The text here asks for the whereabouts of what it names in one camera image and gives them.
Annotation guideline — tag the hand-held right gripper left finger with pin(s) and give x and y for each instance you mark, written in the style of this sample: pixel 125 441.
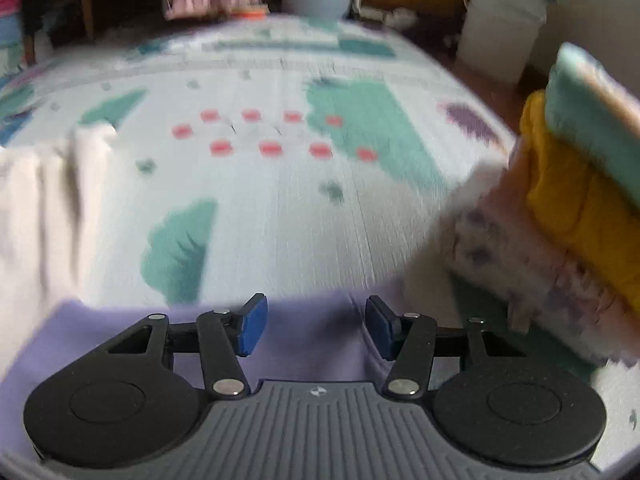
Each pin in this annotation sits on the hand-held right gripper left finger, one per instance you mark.
pixel 252 327

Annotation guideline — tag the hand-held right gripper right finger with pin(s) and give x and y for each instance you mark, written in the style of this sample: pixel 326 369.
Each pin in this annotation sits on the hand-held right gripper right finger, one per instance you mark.
pixel 377 327

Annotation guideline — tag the purple and white sweatshirt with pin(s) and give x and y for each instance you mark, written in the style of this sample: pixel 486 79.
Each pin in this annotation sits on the purple and white sweatshirt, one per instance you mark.
pixel 310 340

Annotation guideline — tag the yellow folded garment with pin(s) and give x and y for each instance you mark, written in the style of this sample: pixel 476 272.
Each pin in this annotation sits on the yellow folded garment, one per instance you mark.
pixel 570 200

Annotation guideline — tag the white crumpled cloth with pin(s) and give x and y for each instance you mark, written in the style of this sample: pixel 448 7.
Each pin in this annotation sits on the white crumpled cloth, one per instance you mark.
pixel 400 17

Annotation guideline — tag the orange plastic object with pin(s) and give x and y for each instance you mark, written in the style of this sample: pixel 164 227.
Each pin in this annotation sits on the orange plastic object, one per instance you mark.
pixel 250 11

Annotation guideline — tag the white bucket with teal lid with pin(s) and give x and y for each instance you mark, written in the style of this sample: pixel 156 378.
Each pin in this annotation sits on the white bucket with teal lid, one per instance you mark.
pixel 495 30

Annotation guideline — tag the dark wooden furniture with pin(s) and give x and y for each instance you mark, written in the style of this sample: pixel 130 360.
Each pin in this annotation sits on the dark wooden furniture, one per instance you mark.
pixel 87 0

